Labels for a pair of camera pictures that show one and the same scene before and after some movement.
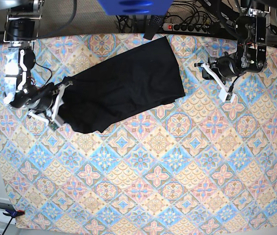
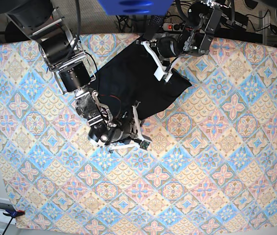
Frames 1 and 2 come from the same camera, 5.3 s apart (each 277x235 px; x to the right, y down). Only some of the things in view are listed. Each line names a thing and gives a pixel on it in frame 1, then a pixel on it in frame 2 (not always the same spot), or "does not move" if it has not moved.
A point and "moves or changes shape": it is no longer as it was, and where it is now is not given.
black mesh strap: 155,23 does not move
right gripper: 226,65 → 167,47
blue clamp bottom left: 12,214 does not move
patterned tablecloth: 197,161 does not move
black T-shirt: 114,91 moves or changes shape
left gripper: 38,98 → 117,129
